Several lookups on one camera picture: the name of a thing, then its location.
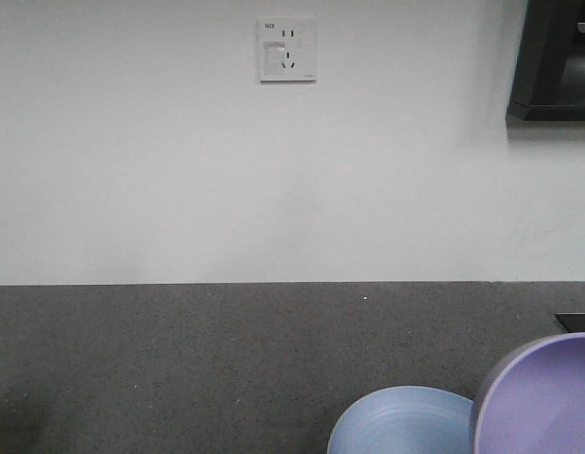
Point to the black induction cooktop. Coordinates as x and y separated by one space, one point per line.
571 322

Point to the black wall cabinet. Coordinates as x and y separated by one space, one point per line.
549 77

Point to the white wall power socket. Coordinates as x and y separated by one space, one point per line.
287 49

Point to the light blue plate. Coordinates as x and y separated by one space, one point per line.
404 419

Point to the purple bowl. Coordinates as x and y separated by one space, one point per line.
533 400

